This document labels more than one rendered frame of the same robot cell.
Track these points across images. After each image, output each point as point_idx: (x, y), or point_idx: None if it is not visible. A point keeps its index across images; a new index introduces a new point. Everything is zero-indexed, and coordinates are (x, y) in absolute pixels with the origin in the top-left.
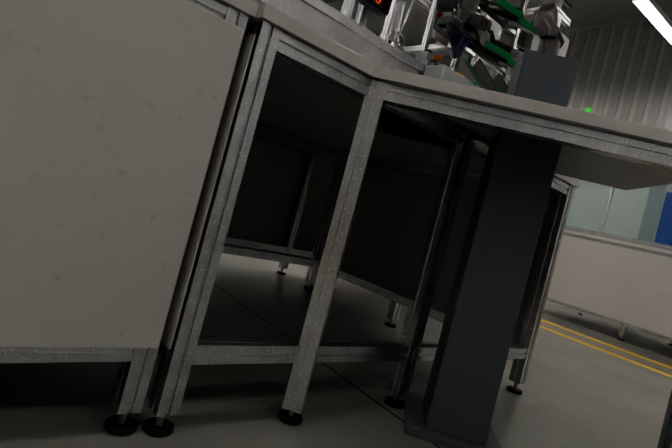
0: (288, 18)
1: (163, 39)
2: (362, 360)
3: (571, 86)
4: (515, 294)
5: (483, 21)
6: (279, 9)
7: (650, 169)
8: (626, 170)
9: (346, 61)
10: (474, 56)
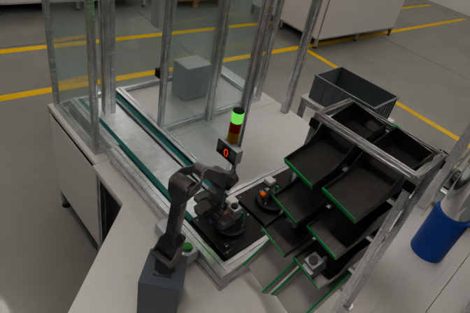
0: (97, 172)
1: (84, 166)
2: None
3: (138, 294)
4: None
5: (195, 211)
6: (114, 163)
7: None
8: None
9: (114, 196)
10: (387, 233)
